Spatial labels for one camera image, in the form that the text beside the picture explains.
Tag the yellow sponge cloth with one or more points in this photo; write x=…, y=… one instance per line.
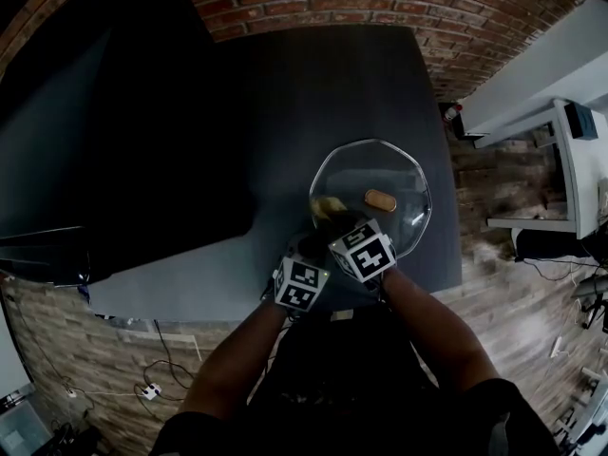
x=328, y=207

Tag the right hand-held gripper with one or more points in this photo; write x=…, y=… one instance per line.
x=366, y=254

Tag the white metal frame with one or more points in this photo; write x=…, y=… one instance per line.
x=589, y=416

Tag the large black appliance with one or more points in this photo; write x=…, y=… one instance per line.
x=119, y=136

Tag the small white bottle red cap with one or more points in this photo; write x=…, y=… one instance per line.
x=452, y=113

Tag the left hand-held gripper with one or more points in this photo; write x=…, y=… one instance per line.
x=299, y=285

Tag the person's black shirt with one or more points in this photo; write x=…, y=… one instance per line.
x=342, y=397

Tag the white desk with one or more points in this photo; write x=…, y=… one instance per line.
x=584, y=183

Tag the black box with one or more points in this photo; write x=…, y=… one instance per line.
x=582, y=121

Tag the person's right forearm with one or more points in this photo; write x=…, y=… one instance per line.
x=437, y=330

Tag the slim white power strip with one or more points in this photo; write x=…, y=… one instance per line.
x=556, y=346

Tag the person's left forearm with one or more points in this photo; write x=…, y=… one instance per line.
x=233, y=364

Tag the black metal rack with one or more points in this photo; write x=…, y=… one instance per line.
x=76, y=440

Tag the clear glass plate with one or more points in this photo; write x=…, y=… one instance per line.
x=375, y=169

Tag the black stand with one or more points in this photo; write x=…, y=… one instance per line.
x=591, y=297

